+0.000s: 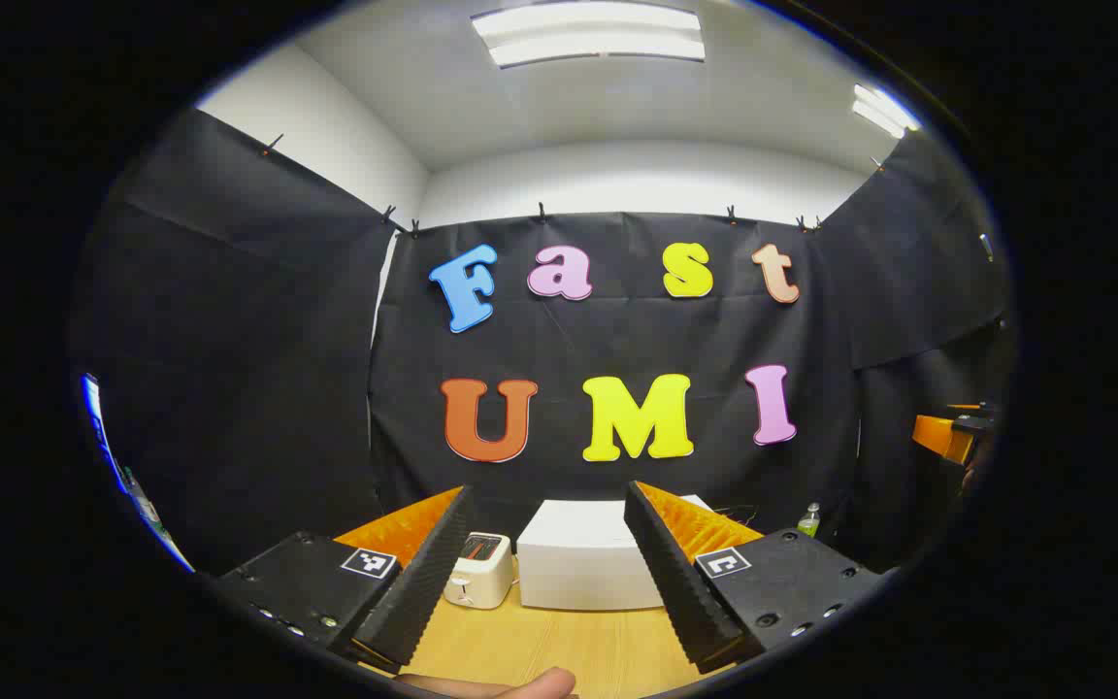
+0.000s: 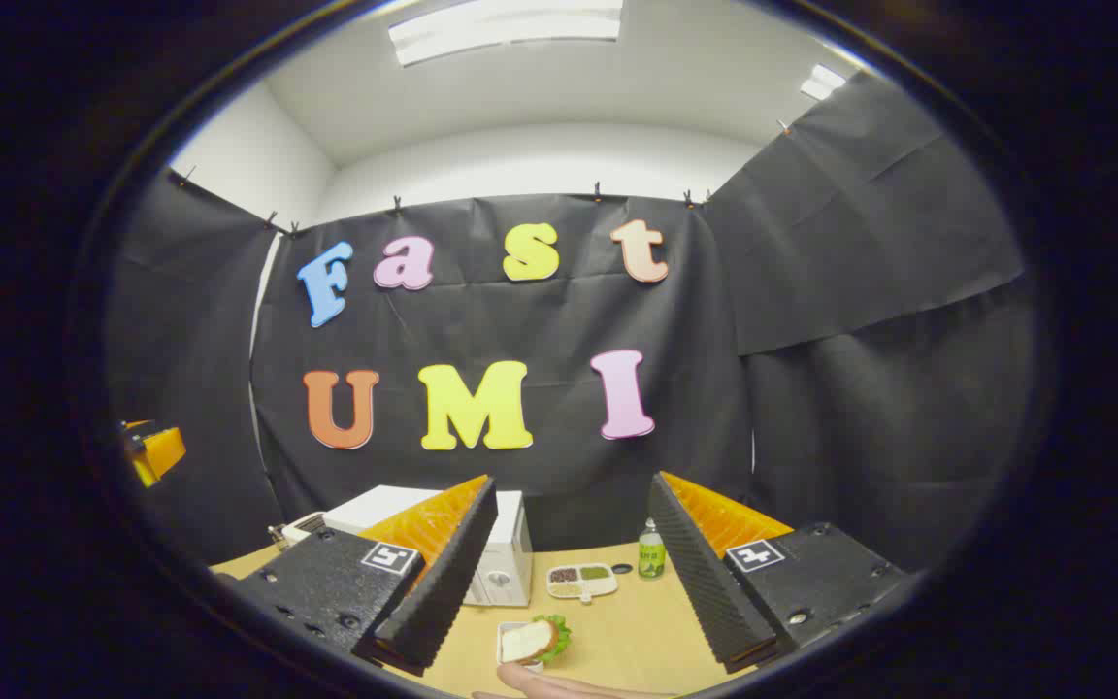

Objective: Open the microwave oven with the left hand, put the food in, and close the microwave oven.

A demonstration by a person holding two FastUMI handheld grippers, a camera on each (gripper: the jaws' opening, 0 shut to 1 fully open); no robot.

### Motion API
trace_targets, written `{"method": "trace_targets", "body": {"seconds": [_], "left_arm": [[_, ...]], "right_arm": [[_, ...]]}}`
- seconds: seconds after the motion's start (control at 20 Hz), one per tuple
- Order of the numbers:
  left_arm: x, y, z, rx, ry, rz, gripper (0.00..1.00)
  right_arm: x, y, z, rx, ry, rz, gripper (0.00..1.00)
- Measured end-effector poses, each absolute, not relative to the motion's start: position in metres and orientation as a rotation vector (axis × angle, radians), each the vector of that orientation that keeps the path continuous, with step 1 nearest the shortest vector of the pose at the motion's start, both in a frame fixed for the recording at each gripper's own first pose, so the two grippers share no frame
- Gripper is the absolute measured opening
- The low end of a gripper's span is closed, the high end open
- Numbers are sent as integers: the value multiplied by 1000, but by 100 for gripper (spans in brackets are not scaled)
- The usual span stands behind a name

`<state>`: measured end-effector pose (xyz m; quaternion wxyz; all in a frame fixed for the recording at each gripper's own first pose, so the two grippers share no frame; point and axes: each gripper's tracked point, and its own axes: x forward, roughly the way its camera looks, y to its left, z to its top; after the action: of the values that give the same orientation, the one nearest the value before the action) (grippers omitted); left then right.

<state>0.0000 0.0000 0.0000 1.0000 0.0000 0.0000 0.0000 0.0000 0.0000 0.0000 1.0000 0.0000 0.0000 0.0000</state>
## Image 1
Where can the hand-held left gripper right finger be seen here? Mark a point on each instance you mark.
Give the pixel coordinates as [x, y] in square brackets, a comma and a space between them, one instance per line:
[685, 592]

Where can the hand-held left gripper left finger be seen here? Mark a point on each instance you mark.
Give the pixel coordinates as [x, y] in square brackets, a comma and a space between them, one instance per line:
[423, 592]

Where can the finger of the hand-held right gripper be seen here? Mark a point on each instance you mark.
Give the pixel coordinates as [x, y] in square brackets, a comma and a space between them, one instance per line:
[937, 434]

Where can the white microwave oven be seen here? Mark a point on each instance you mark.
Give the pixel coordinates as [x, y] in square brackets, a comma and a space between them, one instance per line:
[578, 563]

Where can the white toaster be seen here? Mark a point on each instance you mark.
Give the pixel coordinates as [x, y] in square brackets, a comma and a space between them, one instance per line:
[481, 578]

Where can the green drink bottle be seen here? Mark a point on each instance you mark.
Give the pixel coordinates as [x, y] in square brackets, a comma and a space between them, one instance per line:
[809, 524]

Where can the black backdrop cloth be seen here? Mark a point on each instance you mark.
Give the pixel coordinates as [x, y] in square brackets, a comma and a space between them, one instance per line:
[617, 340]

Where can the white printed board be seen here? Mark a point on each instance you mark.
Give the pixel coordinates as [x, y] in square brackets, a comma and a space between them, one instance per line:
[137, 495]

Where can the small ceiling light panel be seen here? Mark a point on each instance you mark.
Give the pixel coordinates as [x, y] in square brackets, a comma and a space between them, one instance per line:
[884, 109]

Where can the large ceiling light panel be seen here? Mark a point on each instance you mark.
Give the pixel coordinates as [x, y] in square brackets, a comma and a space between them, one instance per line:
[588, 34]

